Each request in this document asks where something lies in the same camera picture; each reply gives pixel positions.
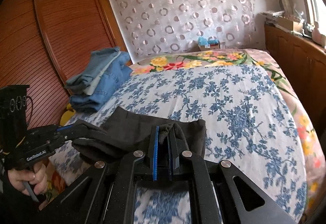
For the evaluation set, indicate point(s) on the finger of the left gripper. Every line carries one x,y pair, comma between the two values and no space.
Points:
79,130
89,144

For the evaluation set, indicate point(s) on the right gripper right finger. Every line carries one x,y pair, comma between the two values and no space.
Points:
219,192

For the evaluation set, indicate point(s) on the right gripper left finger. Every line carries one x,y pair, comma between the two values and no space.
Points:
106,195

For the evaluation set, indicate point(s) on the black pants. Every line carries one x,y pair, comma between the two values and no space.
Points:
142,132

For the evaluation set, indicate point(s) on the person's left hand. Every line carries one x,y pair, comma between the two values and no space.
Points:
37,177

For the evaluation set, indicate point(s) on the blue denim jeans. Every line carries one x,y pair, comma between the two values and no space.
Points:
103,86

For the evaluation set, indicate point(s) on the light teal folded jeans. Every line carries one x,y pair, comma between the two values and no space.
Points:
98,60

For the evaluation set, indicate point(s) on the blue floral bed sheet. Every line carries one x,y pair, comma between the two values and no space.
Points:
234,113

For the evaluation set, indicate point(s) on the colourful floral blanket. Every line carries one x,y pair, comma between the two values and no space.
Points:
312,151

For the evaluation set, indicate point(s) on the wooden slatted wardrobe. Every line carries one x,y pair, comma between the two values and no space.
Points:
46,42

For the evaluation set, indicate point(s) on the blue tissue pack box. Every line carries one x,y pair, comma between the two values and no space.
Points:
208,44

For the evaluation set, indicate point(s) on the long wooden cabinet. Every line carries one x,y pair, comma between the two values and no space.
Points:
303,63

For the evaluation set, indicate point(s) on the pink bottle on cabinet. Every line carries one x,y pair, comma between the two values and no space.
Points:
316,35

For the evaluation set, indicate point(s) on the cardboard box on cabinet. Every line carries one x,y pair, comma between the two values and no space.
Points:
289,24

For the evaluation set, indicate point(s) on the stack of papers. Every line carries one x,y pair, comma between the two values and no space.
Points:
272,16

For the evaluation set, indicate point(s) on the circle patterned wall cloth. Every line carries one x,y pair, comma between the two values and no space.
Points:
156,27

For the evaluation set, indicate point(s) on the window with wooden frame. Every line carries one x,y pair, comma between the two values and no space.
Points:
315,12

